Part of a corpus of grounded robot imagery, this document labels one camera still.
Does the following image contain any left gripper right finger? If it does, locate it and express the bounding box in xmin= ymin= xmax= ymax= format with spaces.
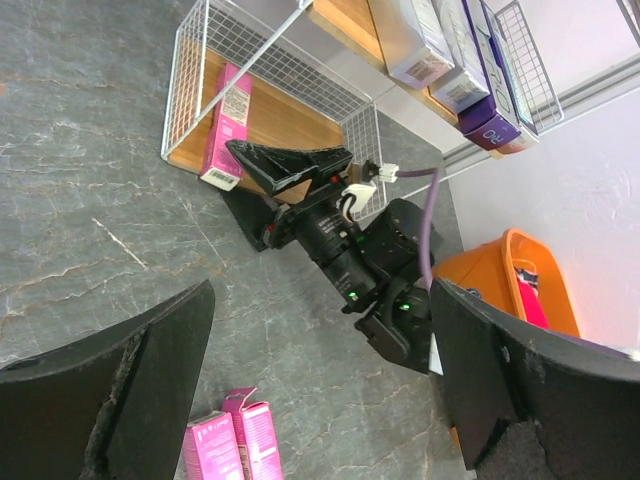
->
xmin=430 ymin=278 xmax=639 ymax=479

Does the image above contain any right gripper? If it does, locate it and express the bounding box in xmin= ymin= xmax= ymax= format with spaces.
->
xmin=221 ymin=139 xmax=360 ymax=268

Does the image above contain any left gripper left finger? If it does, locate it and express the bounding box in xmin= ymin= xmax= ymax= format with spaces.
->
xmin=1 ymin=281 xmax=215 ymax=479

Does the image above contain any pink box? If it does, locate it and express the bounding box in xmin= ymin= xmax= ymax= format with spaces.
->
xmin=182 ymin=411 xmax=244 ymax=480
xmin=222 ymin=387 xmax=284 ymax=480
xmin=200 ymin=73 xmax=253 ymax=191

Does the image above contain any silver Protefix toothpaste box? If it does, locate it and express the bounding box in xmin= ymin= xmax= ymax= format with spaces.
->
xmin=368 ymin=0 xmax=455 ymax=90

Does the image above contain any slim silver toothpaste box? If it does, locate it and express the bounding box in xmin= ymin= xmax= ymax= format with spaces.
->
xmin=429 ymin=0 xmax=489 ymax=114

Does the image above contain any purple RiO toothpaste box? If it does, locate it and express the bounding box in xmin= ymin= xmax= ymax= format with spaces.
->
xmin=458 ymin=1 xmax=521 ymax=151

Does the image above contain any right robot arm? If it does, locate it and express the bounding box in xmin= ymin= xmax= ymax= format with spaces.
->
xmin=223 ymin=139 xmax=438 ymax=374

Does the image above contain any red cloth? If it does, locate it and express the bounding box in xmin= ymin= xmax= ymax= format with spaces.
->
xmin=518 ymin=281 xmax=550 ymax=329

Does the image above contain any orange plastic basin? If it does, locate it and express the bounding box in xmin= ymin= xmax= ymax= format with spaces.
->
xmin=434 ymin=228 xmax=580 ymax=337

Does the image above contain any white wire wooden shelf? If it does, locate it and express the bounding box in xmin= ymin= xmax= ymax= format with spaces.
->
xmin=159 ymin=0 xmax=566 ymax=221

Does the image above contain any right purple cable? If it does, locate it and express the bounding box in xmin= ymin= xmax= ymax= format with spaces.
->
xmin=394 ymin=167 xmax=441 ymax=291

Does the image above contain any right aluminium frame post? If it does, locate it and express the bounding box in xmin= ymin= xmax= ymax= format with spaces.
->
xmin=441 ymin=54 xmax=639 ymax=181

